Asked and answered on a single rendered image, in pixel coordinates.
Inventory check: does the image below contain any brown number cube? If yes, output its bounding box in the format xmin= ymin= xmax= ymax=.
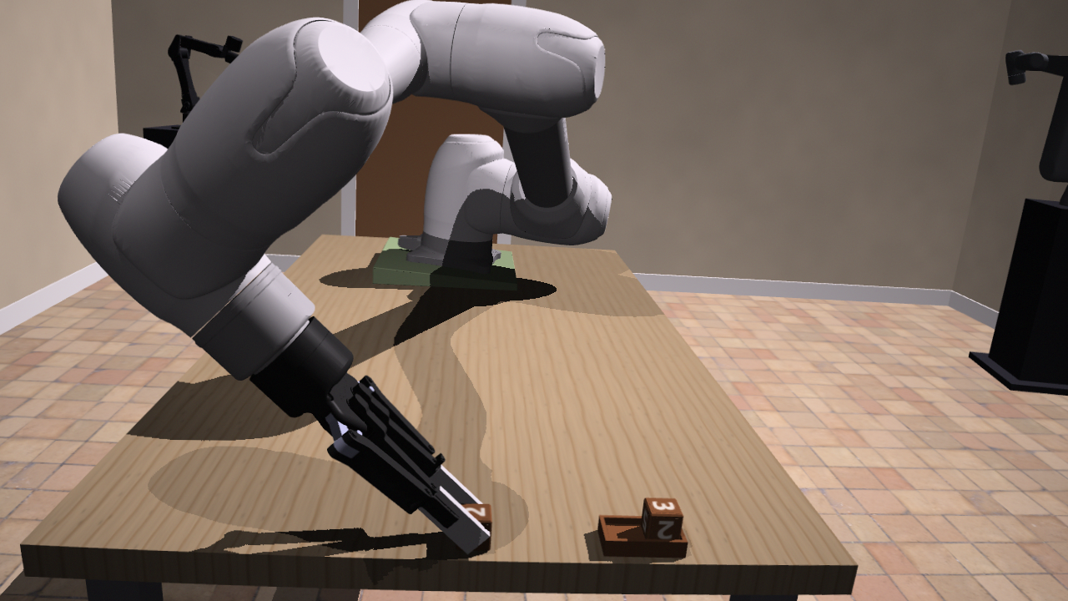
xmin=641 ymin=497 xmax=684 ymax=540
xmin=460 ymin=503 xmax=492 ymax=551

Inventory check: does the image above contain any brown wooden tray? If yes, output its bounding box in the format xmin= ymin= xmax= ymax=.
xmin=597 ymin=515 xmax=688 ymax=558

